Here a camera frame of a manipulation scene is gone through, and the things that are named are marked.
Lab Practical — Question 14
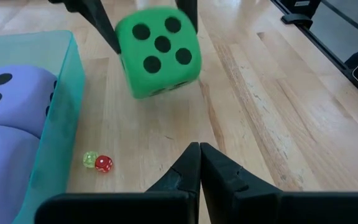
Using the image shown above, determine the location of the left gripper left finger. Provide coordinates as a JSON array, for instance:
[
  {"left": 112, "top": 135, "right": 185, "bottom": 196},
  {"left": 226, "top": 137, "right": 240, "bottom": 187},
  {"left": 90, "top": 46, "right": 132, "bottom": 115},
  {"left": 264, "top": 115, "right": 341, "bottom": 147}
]
[{"left": 35, "top": 141, "right": 203, "bottom": 224}]

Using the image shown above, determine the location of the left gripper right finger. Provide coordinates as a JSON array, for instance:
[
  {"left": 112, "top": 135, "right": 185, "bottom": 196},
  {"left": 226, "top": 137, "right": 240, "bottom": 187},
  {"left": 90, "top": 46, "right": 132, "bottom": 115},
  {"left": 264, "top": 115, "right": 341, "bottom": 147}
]
[{"left": 200, "top": 142, "right": 358, "bottom": 224}]

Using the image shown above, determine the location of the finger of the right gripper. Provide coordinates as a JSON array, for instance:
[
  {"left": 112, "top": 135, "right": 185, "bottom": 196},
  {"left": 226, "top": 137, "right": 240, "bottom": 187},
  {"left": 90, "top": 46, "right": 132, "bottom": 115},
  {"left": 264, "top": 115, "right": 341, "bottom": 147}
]
[
  {"left": 175, "top": 0, "right": 199, "bottom": 34},
  {"left": 47, "top": 0, "right": 122, "bottom": 55}
]

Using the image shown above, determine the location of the small red translucent die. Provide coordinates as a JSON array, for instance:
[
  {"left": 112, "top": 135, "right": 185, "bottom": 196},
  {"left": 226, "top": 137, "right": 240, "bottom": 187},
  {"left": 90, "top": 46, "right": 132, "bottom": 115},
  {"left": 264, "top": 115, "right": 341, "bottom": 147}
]
[{"left": 94, "top": 154, "right": 114, "bottom": 174}]

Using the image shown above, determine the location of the small green translucent die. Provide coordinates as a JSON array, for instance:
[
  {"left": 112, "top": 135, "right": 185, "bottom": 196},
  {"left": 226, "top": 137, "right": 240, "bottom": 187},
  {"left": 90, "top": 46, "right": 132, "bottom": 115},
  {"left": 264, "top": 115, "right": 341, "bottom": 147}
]
[{"left": 82, "top": 151, "right": 99, "bottom": 169}]

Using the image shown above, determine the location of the large green foam die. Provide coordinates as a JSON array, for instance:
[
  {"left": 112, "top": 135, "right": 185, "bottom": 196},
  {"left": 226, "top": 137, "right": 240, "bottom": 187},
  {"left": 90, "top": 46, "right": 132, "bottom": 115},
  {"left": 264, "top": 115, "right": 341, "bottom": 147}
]
[{"left": 114, "top": 6, "right": 203, "bottom": 100}]

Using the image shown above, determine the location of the large purple foam die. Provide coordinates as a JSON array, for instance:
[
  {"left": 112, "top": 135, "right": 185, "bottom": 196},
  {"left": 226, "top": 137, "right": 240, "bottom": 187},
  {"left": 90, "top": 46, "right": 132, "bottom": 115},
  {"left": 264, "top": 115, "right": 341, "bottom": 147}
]
[
  {"left": 0, "top": 124, "right": 41, "bottom": 224},
  {"left": 0, "top": 64, "right": 59, "bottom": 139}
]

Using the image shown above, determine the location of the teal translucent plastic bin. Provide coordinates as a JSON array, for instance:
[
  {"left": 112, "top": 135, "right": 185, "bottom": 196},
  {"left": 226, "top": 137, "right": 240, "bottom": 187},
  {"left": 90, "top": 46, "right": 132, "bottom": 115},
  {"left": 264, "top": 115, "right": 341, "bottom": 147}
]
[{"left": 0, "top": 29, "right": 86, "bottom": 224}]

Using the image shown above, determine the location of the black frame clamp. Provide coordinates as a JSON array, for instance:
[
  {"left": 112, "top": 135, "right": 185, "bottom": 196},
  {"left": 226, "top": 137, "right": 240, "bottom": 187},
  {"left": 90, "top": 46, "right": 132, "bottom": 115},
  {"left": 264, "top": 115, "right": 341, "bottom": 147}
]
[{"left": 280, "top": 13, "right": 314, "bottom": 29}]

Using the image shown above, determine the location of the black metal table frame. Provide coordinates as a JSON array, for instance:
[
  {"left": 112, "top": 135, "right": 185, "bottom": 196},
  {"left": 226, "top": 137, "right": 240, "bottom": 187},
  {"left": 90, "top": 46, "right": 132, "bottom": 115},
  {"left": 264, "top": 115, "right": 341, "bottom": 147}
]
[{"left": 270, "top": 0, "right": 358, "bottom": 108}]

